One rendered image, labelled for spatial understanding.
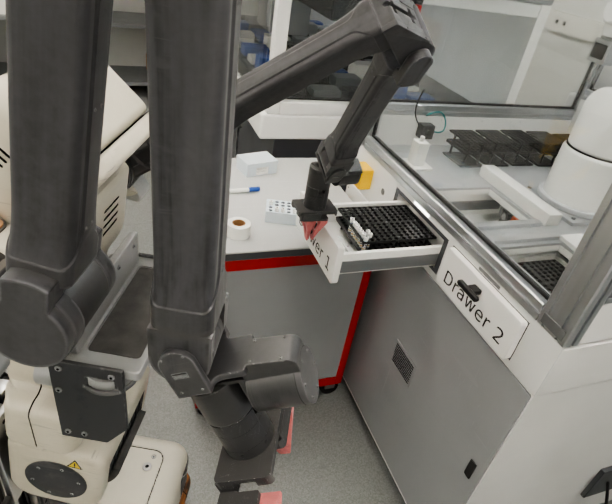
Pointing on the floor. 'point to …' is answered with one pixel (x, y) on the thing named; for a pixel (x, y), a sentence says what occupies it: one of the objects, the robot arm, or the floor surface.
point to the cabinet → (475, 407)
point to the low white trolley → (288, 275)
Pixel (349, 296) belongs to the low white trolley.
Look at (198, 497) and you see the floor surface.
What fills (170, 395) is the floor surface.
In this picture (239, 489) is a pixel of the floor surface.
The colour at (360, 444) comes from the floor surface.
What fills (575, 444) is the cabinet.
